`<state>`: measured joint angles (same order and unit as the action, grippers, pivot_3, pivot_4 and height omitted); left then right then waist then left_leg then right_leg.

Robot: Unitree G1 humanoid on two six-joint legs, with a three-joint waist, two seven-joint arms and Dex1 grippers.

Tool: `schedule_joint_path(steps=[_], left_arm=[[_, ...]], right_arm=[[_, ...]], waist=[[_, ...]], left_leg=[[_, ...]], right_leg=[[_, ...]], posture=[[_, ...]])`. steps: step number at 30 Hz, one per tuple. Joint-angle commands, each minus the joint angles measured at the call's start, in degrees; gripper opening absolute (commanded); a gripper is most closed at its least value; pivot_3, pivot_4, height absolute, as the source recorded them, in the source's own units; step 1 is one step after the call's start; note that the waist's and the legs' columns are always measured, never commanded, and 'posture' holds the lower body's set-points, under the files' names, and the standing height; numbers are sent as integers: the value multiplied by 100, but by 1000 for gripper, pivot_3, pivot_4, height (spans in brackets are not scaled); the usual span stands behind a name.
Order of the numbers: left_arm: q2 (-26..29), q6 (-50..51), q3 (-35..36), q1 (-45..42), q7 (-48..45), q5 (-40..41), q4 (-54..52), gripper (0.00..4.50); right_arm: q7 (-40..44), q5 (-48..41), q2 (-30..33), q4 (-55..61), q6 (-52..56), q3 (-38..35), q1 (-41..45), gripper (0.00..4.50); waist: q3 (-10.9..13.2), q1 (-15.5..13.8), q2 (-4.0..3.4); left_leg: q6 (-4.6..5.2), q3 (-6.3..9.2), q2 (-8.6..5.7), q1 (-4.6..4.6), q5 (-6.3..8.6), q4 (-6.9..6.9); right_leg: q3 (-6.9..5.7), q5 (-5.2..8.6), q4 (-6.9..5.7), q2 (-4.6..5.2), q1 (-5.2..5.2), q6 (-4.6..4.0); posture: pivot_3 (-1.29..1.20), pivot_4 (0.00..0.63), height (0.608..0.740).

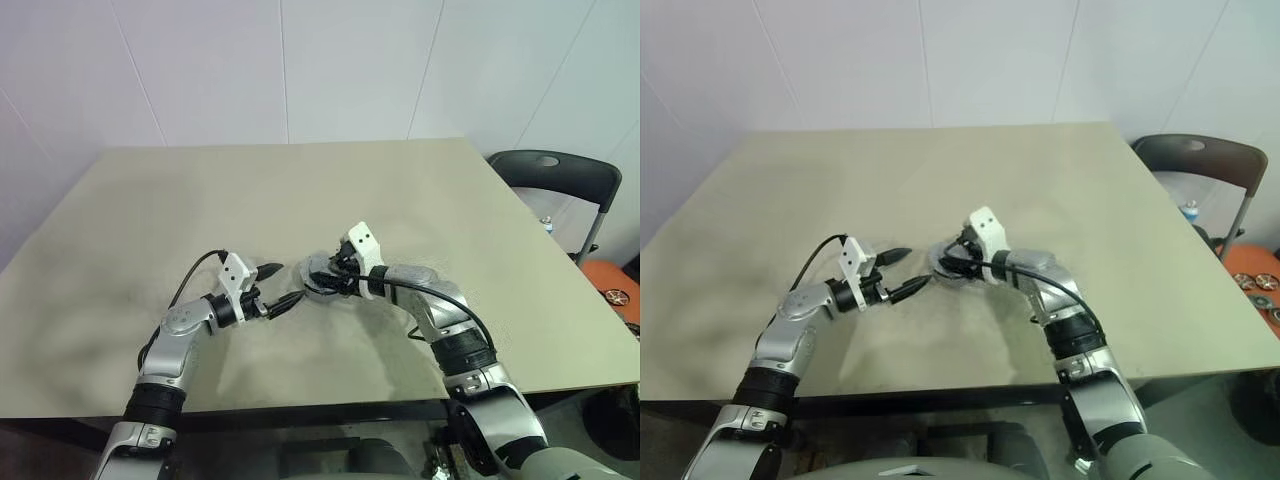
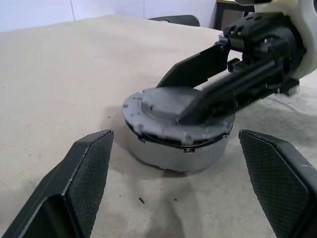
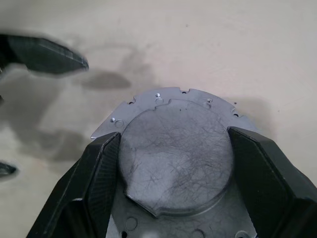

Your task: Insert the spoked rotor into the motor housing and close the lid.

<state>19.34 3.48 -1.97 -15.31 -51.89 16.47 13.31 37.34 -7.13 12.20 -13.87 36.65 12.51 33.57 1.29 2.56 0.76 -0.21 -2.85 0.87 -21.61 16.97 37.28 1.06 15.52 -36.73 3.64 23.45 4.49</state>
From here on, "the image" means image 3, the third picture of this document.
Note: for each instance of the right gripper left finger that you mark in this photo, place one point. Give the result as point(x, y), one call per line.
point(81, 193)

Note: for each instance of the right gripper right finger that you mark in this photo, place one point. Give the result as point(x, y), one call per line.
point(272, 188)

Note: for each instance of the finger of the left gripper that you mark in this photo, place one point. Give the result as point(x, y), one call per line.
point(7, 169)
point(44, 55)

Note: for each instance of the silver round motor lid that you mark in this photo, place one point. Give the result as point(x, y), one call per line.
point(173, 161)

